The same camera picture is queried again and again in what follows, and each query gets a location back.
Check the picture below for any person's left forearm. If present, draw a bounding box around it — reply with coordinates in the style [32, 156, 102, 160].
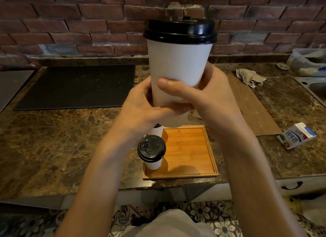
[55, 132, 138, 237]

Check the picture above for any white plastic bag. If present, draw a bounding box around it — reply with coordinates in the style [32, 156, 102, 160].
[302, 193, 326, 227]

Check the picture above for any black rubber mat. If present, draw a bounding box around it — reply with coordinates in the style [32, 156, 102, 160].
[14, 64, 136, 111]

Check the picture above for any person's right hand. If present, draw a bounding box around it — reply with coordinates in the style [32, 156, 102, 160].
[157, 62, 248, 138]

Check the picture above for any black drawer handle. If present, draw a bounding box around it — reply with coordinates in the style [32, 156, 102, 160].
[281, 181, 304, 190]

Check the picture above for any clear plastic container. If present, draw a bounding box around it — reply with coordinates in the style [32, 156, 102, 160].
[286, 48, 326, 77]

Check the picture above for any yellow slipper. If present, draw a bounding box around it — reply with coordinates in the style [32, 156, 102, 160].
[284, 196, 304, 214]

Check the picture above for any square wooden tray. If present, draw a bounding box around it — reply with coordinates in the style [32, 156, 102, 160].
[142, 125, 219, 181]

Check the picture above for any white drawer front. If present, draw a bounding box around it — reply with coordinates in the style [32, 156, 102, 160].
[276, 175, 326, 197]

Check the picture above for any person's right forearm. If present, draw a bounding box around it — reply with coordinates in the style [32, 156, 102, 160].
[221, 127, 309, 237]

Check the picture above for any crumpled beige rag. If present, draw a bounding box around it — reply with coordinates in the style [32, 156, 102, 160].
[235, 68, 267, 89]

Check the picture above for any white paper cup black lid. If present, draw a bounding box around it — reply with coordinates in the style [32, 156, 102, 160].
[147, 123, 163, 138]
[137, 135, 166, 171]
[143, 17, 218, 128]

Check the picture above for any person's light grey clothing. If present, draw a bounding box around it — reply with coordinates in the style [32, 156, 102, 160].
[120, 209, 217, 237]

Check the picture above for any brown flat board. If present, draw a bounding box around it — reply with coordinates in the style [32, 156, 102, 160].
[227, 73, 283, 137]

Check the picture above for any steel sink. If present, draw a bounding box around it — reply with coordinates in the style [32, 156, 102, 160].
[294, 77, 326, 107]

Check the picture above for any grey metal panel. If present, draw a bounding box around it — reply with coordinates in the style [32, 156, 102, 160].
[0, 70, 35, 112]

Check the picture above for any white blue milk carton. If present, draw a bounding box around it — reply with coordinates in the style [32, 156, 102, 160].
[277, 122, 318, 150]

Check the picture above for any person's left hand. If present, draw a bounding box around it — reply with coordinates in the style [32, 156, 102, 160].
[112, 77, 195, 142]

